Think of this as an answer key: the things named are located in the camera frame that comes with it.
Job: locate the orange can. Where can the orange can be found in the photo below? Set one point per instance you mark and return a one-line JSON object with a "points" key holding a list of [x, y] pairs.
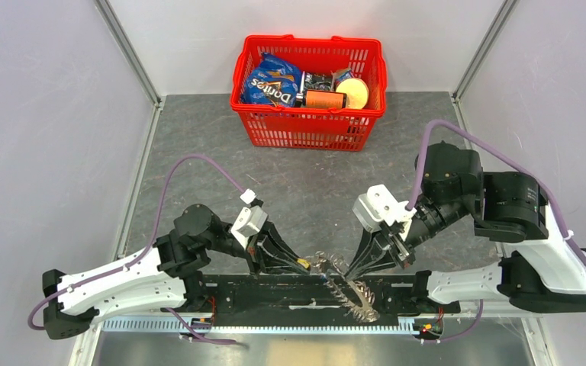
{"points": [[319, 99]]}

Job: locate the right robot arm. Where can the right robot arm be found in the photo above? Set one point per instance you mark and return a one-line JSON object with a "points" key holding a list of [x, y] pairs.
{"points": [[537, 271]]}

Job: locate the yellow tagged key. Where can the yellow tagged key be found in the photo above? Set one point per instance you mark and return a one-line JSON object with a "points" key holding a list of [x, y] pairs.
{"points": [[304, 263]]}

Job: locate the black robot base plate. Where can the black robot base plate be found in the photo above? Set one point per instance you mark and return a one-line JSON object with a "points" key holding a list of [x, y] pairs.
{"points": [[301, 300]]}

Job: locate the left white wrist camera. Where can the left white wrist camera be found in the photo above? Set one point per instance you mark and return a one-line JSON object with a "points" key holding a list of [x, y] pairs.
{"points": [[250, 220]]}

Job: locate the dark printed snack packet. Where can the dark printed snack packet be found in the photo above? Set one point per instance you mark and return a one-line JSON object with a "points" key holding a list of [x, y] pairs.
{"points": [[315, 81]]}

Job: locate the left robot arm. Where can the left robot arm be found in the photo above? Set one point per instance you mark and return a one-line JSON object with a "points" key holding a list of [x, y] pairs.
{"points": [[167, 274]]}

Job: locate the blue Doritos chip bag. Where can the blue Doritos chip bag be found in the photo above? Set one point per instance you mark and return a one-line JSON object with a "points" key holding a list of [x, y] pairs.
{"points": [[274, 82]]}

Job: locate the left aluminium frame post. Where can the left aluminium frame post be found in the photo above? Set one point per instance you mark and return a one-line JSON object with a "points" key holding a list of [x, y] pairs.
{"points": [[120, 36]]}

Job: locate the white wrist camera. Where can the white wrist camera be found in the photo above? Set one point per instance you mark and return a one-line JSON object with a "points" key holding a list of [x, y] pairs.
{"points": [[377, 206], [250, 220]]}

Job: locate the slotted metal cable duct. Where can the slotted metal cable duct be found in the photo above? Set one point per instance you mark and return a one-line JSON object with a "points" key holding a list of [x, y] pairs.
{"points": [[163, 324]]}

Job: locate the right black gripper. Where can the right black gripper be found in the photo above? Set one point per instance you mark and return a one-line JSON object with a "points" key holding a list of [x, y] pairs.
{"points": [[400, 249]]}

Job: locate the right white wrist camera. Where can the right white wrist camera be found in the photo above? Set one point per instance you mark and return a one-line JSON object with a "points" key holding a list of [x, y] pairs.
{"points": [[377, 206]]}

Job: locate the right aluminium frame post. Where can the right aluminium frame post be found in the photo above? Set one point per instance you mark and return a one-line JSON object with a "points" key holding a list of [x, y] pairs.
{"points": [[492, 33]]}

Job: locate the aluminium frame post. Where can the aluminium frame post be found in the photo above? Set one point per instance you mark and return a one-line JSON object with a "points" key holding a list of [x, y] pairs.
{"points": [[492, 33], [120, 36]]}

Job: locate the round yellow lid container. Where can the round yellow lid container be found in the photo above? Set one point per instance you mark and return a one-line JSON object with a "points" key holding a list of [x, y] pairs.
{"points": [[356, 92]]}

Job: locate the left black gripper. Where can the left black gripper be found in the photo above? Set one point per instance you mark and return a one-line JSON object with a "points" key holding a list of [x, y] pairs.
{"points": [[272, 264]]}

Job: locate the red plastic shopping basket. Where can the red plastic shopping basket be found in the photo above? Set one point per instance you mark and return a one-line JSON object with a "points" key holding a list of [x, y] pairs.
{"points": [[304, 128]]}

